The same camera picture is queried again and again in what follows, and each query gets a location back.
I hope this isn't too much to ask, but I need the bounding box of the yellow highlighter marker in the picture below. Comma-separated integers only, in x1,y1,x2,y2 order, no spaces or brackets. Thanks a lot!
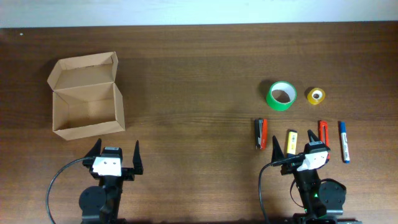
287,130,298,157

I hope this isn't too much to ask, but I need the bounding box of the brown cardboard box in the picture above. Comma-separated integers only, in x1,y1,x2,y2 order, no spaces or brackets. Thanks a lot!
47,52,126,140

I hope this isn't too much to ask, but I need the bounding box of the small yellow tape roll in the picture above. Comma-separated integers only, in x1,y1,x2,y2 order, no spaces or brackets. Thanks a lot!
307,88,326,105

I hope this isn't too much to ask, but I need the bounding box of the black and orange stapler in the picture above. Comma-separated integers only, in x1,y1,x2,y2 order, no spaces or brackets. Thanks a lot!
254,118,268,150

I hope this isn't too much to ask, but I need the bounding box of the green tape roll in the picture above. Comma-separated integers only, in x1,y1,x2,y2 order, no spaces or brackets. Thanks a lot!
266,81,297,111

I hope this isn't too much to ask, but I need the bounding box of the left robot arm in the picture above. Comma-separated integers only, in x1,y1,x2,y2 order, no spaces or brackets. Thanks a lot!
79,139,144,224

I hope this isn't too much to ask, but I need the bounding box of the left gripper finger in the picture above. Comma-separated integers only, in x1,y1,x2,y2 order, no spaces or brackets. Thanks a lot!
132,140,144,174
85,138,102,157

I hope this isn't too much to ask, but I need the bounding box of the blue and white marker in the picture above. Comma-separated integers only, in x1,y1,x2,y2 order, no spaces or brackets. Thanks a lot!
339,121,351,164

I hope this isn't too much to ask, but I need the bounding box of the orange utility knife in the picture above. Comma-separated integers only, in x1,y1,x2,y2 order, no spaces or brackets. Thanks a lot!
318,120,329,146

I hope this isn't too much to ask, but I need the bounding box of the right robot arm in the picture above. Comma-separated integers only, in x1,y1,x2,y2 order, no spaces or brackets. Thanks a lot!
271,130,346,224

